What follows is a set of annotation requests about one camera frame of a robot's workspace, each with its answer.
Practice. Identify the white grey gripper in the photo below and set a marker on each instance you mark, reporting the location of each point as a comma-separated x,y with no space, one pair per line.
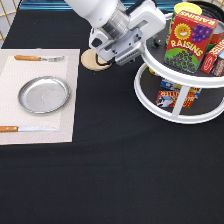
122,38

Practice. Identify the white two-tier lazy Susan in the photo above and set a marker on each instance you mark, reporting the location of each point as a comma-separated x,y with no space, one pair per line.
210,104

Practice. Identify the black plastic bowl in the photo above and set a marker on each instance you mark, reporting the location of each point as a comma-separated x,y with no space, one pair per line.
209,8

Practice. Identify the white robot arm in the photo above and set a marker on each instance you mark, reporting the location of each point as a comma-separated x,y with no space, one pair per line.
96,12

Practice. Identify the round silver metal plate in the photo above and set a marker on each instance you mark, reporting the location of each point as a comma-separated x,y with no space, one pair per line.
44,94

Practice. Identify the blue yellow can lower shelf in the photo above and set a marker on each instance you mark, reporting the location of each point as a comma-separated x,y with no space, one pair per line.
152,71

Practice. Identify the red raisins box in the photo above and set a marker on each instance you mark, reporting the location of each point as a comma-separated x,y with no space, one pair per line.
190,36

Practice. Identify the blue yellow box lower shelf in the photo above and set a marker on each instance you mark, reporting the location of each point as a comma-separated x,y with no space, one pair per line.
167,84

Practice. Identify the green yellow parmesan can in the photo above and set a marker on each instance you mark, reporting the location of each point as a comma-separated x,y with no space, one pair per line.
183,6

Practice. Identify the red cracker box lower shelf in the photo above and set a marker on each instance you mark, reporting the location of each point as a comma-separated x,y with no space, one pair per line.
169,98

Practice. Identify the red butter box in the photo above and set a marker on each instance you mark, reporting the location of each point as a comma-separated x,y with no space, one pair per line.
212,56

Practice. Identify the red tin can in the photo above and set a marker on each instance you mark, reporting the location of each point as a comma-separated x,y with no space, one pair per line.
217,36

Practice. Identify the brown cake mix box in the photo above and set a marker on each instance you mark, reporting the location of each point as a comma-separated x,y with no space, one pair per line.
218,67

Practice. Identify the round wooden coaster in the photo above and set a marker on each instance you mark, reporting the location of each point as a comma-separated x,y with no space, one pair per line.
92,61

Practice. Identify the beige woven placemat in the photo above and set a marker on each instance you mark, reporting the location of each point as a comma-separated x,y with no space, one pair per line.
15,73

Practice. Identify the wooden handled fork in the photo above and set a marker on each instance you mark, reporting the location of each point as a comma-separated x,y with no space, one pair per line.
38,58

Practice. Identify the wooden handled knife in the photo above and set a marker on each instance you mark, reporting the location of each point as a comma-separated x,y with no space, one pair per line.
4,129

